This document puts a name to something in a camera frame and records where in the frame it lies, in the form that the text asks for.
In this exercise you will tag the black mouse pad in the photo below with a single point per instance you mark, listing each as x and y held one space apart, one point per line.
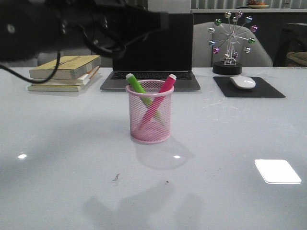
262 89

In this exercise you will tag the top yellow book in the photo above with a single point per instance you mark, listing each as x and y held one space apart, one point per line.
70 67

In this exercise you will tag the white computer mouse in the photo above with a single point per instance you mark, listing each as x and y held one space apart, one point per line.
243 82

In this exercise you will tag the bottom cream book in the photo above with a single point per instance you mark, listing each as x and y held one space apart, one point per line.
55 88

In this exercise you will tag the middle cream book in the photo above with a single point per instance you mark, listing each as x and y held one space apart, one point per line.
83 80

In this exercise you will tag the ferris wheel desk toy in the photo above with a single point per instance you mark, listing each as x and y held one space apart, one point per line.
226 38

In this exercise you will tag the pink mesh pen holder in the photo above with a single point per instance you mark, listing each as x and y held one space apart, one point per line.
153 131

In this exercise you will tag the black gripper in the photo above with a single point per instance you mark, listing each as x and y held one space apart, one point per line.
107 27

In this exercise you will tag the beige cushion at right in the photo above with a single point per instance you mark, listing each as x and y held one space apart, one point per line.
297 59

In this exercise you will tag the green highlighter pen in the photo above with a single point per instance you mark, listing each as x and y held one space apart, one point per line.
136 84

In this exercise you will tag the right grey armchair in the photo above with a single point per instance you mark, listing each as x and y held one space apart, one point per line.
209 46

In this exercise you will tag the pink highlighter pen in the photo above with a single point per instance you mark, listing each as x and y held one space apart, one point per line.
168 85

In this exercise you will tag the fruit bowl on counter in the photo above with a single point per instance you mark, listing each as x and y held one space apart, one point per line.
255 4

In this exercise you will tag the grey open laptop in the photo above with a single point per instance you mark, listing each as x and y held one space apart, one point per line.
157 56

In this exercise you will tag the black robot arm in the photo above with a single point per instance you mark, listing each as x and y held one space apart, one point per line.
29 27

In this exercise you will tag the cream book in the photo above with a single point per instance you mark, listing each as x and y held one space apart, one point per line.
83 80
55 88

